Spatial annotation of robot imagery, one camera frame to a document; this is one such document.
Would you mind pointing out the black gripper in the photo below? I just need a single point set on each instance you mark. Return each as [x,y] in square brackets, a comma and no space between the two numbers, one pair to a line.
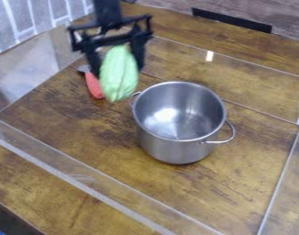
[88,36]

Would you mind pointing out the green bitter gourd toy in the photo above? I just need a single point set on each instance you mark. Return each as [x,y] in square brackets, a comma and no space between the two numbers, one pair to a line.
[120,74]

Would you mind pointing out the silver metal pot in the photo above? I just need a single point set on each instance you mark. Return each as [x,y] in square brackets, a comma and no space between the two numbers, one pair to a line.
[180,117]

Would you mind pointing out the black strip on table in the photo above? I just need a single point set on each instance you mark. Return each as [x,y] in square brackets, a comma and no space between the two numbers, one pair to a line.
[237,21]

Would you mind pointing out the red handled spatula tool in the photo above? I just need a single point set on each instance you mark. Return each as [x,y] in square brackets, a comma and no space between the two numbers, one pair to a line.
[92,81]

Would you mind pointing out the clear acrylic enclosure wall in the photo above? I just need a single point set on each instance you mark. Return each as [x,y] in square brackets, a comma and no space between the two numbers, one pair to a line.
[77,177]

